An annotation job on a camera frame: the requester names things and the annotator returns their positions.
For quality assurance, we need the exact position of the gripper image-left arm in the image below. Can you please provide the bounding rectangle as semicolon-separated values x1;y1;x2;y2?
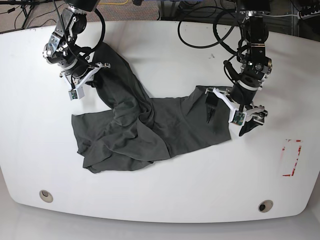
59;62;111;88

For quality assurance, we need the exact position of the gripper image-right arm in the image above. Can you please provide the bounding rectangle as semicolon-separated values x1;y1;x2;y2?
205;83;268;137

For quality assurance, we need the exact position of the dark grey T-shirt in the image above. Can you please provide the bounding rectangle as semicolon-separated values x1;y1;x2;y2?
71;43;231;174

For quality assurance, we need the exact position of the red tape rectangle marking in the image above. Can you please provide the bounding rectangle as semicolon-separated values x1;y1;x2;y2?
280;139;303;177

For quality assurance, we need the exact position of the black tripod stand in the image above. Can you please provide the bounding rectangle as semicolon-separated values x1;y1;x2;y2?
0;0;52;30

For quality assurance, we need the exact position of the white power strip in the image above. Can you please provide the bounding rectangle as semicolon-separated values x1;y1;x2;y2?
298;4;320;20

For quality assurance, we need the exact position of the wrist camera on image-right arm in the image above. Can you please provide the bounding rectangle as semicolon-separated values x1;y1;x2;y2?
229;109;247;126

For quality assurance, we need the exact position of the wrist camera on image-left arm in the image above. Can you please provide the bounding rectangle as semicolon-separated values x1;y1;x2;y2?
68;86;85;101

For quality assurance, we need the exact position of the yellow cable on floor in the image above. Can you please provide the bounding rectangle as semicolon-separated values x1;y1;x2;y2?
99;0;130;6

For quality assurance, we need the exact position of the right table cable grommet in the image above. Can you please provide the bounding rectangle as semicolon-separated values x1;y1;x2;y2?
258;199;274;213

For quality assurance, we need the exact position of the table cable grommet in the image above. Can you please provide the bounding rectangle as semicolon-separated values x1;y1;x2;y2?
258;199;274;213
39;190;54;203

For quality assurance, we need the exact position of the grey metal frame background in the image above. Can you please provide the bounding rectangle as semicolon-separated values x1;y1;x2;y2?
156;0;182;21

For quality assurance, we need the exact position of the left table cable grommet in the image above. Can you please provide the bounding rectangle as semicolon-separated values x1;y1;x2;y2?
39;190;54;203

